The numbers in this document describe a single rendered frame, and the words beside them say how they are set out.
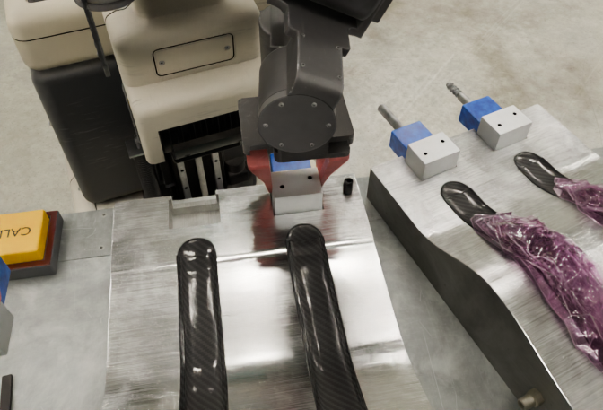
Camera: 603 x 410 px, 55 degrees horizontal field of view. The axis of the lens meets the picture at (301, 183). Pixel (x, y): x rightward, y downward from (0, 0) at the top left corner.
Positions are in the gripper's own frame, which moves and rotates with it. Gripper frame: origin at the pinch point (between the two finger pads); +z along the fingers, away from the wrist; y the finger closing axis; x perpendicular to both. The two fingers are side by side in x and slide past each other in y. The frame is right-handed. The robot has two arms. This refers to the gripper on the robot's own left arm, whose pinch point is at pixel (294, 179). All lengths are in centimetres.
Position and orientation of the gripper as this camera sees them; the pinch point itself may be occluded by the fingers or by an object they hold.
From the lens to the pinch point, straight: 60.5
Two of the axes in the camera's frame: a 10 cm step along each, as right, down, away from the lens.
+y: 9.9, -1.1, 1.0
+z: -0.1, 6.5, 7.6
